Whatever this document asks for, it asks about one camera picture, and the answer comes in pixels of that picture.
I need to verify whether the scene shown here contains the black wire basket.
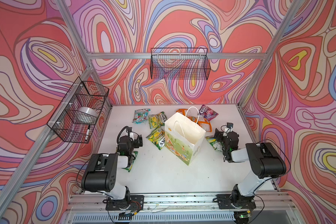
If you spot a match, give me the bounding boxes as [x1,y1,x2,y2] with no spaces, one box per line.
[150,47,211,80]
[47,77,109,143]

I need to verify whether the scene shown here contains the black wire basket left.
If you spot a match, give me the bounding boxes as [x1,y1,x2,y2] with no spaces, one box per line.
[47,77,109,143]

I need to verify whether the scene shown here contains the teal Fox's candy bag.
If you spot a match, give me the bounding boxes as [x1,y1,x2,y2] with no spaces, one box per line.
[132,108,150,124]

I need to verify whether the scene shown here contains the black wire basket back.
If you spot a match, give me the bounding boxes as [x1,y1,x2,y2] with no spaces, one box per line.
[150,47,211,80]

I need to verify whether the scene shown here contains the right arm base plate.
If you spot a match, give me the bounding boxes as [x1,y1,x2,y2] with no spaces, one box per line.
[213,194,256,210]

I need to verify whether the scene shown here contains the orange Fox's bag large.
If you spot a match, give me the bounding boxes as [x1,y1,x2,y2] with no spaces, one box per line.
[187,116,212,132]

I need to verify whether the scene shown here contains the purple Fox's berries bag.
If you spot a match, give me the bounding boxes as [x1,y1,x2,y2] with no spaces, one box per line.
[199,105,218,121]

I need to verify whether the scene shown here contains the orange Fox's bag small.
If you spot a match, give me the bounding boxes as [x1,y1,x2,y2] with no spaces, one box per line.
[176,108,188,116]

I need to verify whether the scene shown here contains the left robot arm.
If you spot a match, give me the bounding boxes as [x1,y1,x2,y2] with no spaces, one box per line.
[80,126,143,203]

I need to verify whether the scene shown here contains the yellow-green Fox's bag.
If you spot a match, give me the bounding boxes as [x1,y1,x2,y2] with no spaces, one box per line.
[148,112,167,129]
[146,127,165,150]

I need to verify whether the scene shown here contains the green Fox's spring tea bag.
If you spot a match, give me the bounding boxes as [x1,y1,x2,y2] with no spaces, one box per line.
[205,135,223,152]

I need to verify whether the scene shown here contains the white paper bag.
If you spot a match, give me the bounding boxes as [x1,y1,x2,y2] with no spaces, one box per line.
[164,112,206,165]

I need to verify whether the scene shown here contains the silver tape roll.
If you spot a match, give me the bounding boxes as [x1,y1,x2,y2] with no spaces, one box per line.
[78,106,99,117]

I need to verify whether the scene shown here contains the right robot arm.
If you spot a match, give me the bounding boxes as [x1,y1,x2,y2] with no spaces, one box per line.
[214,129,287,207]

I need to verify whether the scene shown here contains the black marker pen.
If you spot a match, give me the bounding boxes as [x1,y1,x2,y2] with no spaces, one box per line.
[85,125,91,141]

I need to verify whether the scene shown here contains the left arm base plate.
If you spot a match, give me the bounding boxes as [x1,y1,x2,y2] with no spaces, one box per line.
[103,195,144,212]

